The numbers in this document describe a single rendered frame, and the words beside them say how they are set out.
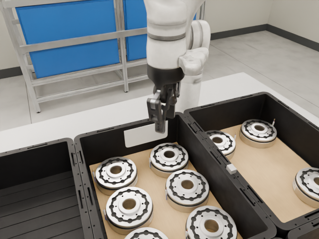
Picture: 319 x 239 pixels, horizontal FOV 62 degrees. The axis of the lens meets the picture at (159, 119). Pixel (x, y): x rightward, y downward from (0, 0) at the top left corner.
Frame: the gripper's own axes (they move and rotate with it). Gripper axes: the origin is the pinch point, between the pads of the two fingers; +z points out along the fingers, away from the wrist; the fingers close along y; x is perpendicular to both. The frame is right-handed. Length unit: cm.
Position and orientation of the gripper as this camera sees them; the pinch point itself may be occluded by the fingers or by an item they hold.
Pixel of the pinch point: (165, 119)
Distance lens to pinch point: 59.4
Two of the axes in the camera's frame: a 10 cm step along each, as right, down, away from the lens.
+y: -3.9, 5.5, -7.4
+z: 0.0, 8.0, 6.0
